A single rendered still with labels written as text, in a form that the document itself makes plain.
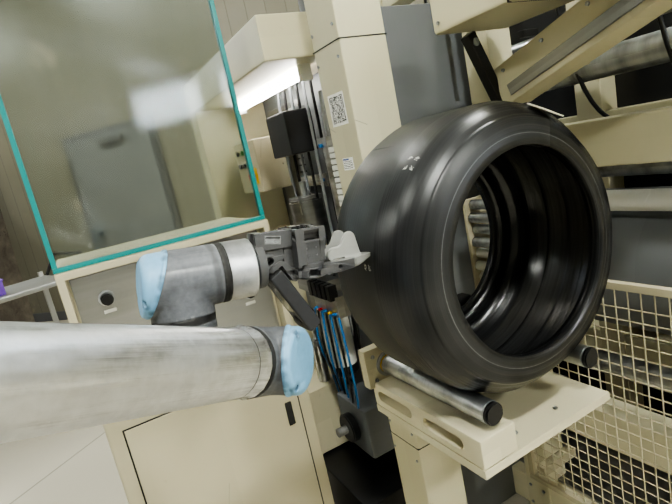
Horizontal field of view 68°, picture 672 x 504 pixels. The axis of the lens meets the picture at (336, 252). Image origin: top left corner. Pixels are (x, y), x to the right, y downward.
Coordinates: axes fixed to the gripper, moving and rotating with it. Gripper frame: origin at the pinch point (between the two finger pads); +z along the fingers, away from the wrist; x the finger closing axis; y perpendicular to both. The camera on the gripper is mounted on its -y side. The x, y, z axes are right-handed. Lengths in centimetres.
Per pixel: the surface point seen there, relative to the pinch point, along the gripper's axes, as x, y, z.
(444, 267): -11.6, -1.7, 8.1
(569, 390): -4, -37, 47
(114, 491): 188, -129, -44
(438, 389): 2.4, -29.8, 16.2
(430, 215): -10.8, 7.0, 6.7
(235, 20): 394, 168, 122
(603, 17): -9, 40, 55
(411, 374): 11.6, -29.5, 16.4
